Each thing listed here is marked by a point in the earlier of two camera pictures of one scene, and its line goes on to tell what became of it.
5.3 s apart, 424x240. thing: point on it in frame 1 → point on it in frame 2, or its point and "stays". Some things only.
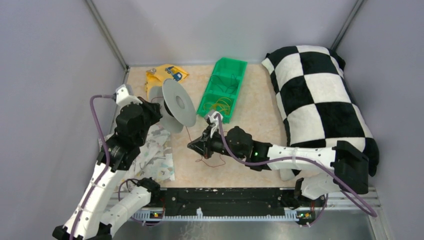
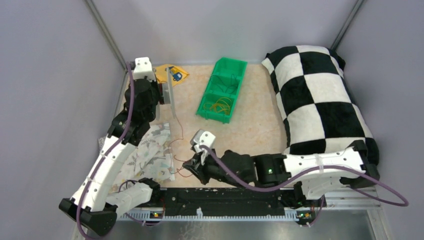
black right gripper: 200,146 → 198,169
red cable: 189,136 → 178,139
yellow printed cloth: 156,77 stays
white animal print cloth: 155,160 stays
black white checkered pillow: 319,104 stays
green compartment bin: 223,87 stays
